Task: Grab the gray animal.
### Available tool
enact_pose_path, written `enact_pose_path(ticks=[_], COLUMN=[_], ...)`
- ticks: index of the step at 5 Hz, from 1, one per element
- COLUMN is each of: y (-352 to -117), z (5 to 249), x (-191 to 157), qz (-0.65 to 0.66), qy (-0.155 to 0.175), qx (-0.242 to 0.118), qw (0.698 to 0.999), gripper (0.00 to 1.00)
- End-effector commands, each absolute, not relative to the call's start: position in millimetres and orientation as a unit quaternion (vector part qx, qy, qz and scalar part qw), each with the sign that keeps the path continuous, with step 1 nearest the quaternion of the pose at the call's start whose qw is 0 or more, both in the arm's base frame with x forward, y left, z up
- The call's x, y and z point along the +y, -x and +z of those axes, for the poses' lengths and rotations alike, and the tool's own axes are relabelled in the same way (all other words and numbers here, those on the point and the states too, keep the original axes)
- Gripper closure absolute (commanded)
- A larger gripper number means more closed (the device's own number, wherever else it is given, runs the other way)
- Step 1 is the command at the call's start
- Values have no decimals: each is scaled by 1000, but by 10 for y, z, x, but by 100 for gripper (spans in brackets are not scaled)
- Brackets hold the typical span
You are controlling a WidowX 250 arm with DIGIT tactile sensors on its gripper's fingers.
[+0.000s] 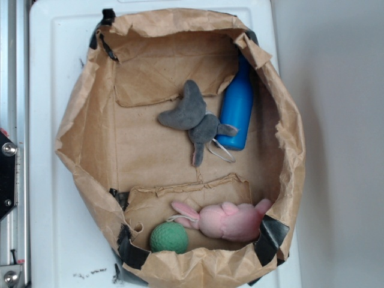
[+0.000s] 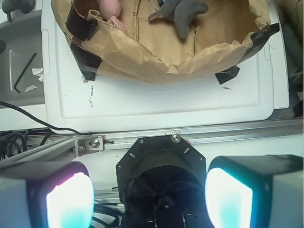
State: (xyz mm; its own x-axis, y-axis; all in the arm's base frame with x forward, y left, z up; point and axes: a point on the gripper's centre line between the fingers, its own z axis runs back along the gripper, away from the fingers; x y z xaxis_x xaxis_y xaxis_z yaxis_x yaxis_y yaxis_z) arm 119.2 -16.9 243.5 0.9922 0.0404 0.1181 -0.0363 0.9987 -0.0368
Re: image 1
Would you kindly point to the gray plush animal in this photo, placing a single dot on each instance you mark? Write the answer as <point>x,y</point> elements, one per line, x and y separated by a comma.
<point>192,116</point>

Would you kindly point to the blue plastic bottle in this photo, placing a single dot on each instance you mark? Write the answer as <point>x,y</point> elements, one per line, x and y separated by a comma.
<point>237,106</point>

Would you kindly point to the brown paper bag box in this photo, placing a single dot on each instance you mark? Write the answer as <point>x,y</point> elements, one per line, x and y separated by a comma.
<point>128,168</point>

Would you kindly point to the pink plush bunny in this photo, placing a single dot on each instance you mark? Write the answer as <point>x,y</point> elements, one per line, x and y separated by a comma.
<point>237,223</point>

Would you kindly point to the green dimpled ball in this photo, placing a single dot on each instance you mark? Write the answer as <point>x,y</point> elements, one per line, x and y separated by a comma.
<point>169,236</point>

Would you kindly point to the black metal bracket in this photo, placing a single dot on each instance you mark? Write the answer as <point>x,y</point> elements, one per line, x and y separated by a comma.
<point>8,174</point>

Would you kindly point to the aluminium frame rail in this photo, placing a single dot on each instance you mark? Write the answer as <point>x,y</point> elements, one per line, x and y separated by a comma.
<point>15,250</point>

